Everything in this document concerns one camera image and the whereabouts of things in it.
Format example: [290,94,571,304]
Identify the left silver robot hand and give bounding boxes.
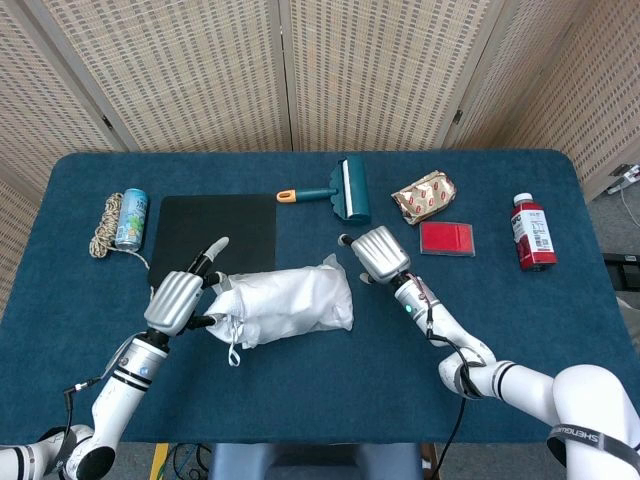
[143,236,236,337]

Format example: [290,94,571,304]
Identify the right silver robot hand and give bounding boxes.
[338,225,412,287]

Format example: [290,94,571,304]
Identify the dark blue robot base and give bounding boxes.
[207,442,424,480]

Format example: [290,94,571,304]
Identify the red card holder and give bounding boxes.
[418,220,476,259]

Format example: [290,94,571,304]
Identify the teal lint roller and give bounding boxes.
[275,154,373,225]

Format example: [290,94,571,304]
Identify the gold foil snack packet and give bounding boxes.
[391,170,457,227]

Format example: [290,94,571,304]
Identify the black mouse pad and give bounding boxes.
[147,194,278,290]

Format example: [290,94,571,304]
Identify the light blue drink can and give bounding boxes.
[114,188,150,252]

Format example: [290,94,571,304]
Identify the red juice bottle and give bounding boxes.
[509,192,558,273]

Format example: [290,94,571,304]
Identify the woven folding screen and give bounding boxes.
[0,0,640,321]

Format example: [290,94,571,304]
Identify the white power strip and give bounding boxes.
[607,163,640,195]

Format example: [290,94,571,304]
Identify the beige braided rope coil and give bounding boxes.
[88,192,154,296]

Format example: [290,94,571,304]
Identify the tangled floor cables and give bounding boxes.
[167,442,214,476]

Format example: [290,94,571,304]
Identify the black frame object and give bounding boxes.
[602,252,640,291]

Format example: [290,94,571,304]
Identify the white power cable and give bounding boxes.
[619,184,640,229]

